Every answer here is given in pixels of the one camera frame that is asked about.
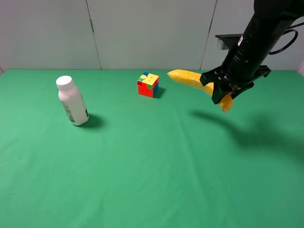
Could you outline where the multicoloured puzzle cube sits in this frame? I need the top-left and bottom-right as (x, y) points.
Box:
(137, 72), (159, 98)

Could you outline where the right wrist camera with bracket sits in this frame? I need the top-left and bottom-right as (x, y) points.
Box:
(215, 34), (242, 50)

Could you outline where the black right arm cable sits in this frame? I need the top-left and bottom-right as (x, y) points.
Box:
(269, 21), (304, 55)

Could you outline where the white plastic bottle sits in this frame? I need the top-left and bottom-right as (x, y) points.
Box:
(56, 76), (89, 126)

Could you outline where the yellow banana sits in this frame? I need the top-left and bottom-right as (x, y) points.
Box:
(167, 69), (233, 113)

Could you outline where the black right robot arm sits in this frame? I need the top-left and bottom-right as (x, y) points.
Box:
(200, 0), (304, 105)

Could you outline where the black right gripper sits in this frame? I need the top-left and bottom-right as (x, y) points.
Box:
(199, 48), (272, 105)

